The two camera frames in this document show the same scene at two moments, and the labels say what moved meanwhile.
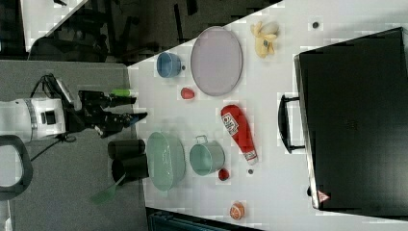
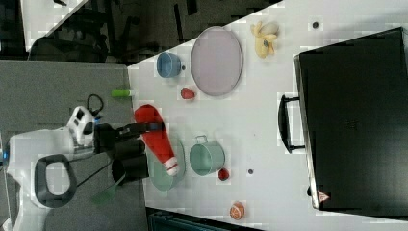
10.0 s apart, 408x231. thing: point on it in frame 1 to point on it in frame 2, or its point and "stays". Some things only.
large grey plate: [216, 61] stays
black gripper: [92, 115] to [106, 136]
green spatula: [106, 193] stays
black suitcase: [350, 118] stays
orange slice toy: [237, 211] stays
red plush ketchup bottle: [238, 126] to [158, 140]
